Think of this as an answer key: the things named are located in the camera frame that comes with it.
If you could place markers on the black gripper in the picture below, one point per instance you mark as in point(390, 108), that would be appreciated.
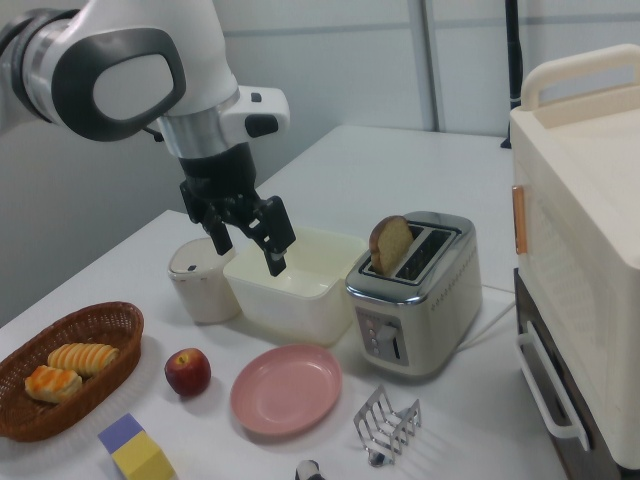
point(215, 175)

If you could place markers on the yellow foam block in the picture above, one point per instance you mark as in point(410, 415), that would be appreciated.
point(142, 457)

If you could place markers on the cream and chrome toaster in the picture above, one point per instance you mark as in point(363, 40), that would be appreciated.
point(440, 310)

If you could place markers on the black camera pole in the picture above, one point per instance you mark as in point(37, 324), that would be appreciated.
point(514, 60)

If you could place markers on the cream plastic storage box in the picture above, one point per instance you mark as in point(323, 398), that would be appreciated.
point(285, 310)

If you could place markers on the grey toaster lever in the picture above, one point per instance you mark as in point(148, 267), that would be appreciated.
point(389, 334)

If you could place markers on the brown wicker basket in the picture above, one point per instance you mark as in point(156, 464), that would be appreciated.
point(110, 320)

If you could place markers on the cream canister with lid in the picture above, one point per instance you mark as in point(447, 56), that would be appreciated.
point(200, 295)

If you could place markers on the brown bread slice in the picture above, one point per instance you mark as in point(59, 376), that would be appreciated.
point(390, 240)

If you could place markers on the black and white cow figurine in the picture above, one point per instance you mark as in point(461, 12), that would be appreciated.
point(307, 470)

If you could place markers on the red apple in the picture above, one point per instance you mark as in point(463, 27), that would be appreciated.
point(187, 372)

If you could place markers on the glazed orange pastry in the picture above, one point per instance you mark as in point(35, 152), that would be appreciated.
point(50, 384)

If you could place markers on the cream and brown oven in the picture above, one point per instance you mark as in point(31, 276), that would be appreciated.
point(575, 200)

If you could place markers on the metal toast rack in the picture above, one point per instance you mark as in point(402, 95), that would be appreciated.
point(375, 456)

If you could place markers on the pink plate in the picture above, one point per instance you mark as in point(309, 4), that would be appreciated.
point(285, 390)

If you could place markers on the long striped bread roll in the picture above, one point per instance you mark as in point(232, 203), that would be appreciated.
point(85, 357)

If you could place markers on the purple foam block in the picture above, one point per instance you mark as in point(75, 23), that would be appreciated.
point(120, 430)

